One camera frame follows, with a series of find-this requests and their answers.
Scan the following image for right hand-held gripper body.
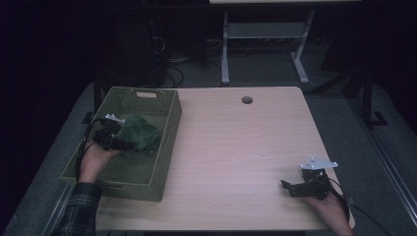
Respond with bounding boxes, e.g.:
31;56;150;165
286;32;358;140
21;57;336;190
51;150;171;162
289;156;339;202

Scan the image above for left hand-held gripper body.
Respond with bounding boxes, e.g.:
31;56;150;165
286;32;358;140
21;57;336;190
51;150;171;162
92;113;127;152

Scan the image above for green fleece pet garment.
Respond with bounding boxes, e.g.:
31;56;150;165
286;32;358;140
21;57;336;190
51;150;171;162
117;115;162;157

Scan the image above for green woven basket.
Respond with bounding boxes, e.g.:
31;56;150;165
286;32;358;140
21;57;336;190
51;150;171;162
60;86;183;202

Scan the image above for person's left hand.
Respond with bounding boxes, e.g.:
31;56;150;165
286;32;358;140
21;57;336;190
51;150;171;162
78;141;122;185

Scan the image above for person's right hand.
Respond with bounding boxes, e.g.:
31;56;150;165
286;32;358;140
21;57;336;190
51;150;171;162
301;188;356;236

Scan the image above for black stand leg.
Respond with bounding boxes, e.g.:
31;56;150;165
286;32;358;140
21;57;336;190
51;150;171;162
82;73;103;125
359;65;389;130

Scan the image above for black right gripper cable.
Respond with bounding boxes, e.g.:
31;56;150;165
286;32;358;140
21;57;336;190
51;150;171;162
323;178;351;221

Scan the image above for black floor cable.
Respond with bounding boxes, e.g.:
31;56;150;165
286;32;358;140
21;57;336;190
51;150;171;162
351;202;391;236

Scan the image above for metal floor rail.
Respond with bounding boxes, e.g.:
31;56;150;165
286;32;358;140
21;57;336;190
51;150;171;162
347;97;417;228
40;184;77;236

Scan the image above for tangle of black floor cables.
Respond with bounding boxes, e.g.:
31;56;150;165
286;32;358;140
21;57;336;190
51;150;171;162
150;35;224;89

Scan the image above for grey metal stand frame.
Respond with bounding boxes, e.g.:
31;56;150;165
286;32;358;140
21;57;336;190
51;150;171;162
219;9;316;87

